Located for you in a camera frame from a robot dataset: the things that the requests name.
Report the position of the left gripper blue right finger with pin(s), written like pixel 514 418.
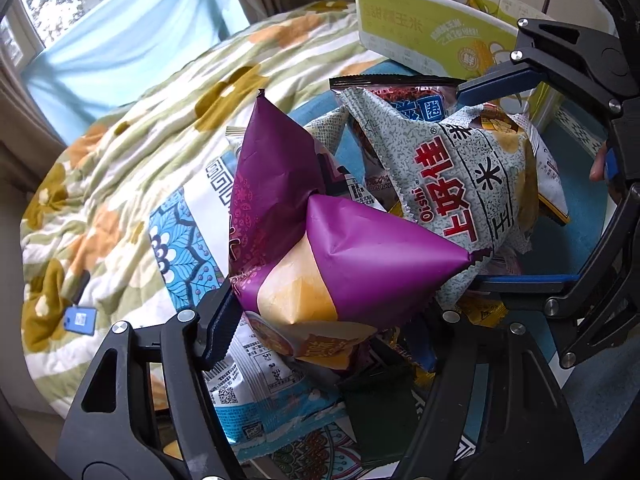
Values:
pixel 495 411

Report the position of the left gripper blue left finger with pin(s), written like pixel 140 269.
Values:
pixel 143 410

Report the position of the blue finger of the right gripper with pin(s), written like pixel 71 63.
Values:
pixel 501 80
pixel 524 284

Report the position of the gold snack bag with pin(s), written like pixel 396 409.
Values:
pixel 482 310

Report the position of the orange snack bag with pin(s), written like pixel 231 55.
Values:
pixel 538 186

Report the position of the grey Oishi snack bag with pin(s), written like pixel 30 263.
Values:
pixel 451 177

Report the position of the blue cream snack bag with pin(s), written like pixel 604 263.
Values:
pixel 263 402

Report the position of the purple snack bag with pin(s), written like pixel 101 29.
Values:
pixel 298 254

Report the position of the dark red chocolate snack bag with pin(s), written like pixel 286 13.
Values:
pixel 417 97

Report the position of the person's right hand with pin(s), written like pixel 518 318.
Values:
pixel 596 172

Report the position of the green cardboard box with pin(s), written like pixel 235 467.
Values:
pixel 455 38

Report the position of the blue tag card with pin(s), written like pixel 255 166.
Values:
pixel 80 320

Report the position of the floral duvet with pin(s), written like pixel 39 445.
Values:
pixel 92 211

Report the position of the left brown curtain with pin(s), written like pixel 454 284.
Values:
pixel 29 146

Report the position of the light blue hanging cloth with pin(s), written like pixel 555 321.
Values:
pixel 119 50

